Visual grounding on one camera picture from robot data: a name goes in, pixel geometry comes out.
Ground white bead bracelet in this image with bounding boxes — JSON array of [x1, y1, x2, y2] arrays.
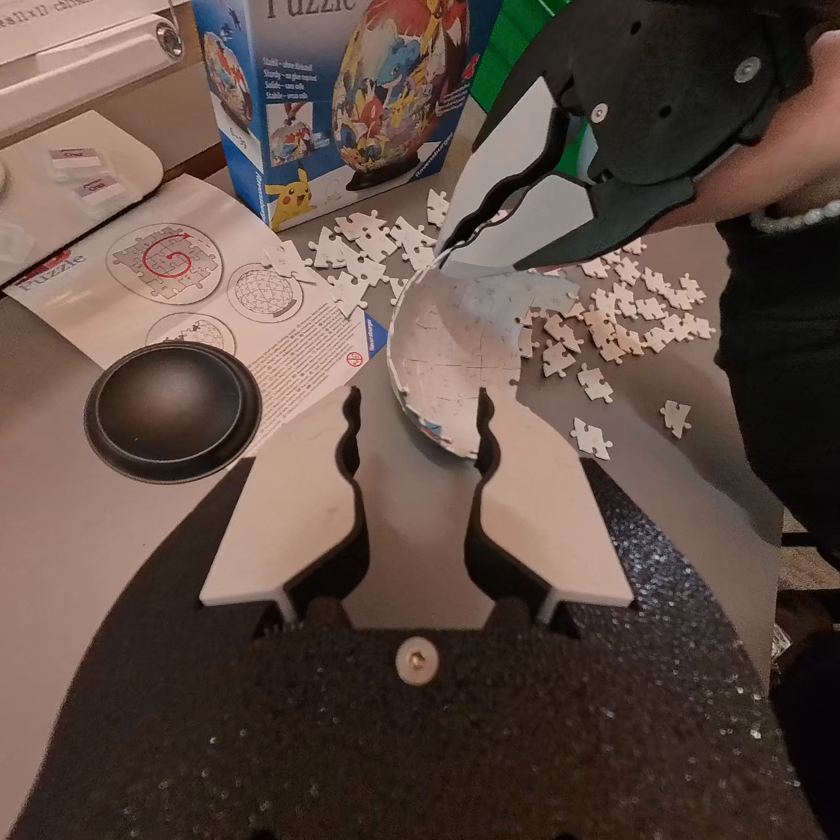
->
[[750, 199, 840, 235]]

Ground white machine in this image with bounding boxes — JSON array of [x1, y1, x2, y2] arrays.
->
[[0, 0, 204, 142]]

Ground half-built puzzle ball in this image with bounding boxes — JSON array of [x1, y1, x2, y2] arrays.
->
[[388, 248, 581, 463]]

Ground person's dark clothing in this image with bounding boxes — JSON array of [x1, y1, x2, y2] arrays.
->
[[715, 217, 840, 572]]

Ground printed instruction leaflet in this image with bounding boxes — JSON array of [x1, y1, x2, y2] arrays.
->
[[3, 172, 387, 460]]

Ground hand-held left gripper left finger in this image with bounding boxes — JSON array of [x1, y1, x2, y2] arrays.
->
[[199, 386, 370, 623]]

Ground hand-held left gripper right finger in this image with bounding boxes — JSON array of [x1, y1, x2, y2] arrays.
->
[[463, 387, 635, 624]]

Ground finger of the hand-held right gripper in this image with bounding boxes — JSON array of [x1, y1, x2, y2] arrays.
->
[[438, 172, 597, 271], [433, 77, 571, 263]]

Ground black round stand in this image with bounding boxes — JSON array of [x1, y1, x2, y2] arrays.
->
[[83, 340, 263, 485]]

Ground person's right hand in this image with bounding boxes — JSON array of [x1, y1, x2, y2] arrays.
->
[[650, 26, 840, 232]]

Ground pile of white puzzle pieces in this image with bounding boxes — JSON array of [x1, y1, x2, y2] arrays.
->
[[262, 189, 718, 462]]

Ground green box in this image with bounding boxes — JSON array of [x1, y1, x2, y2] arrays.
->
[[470, 0, 592, 181]]

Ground small white label block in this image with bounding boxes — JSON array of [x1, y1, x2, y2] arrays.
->
[[48, 146, 107, 179], [70, 172, 127, 206]]

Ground colourful puzzle box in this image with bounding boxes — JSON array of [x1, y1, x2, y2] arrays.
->
[[190, 0, 506, 234]]

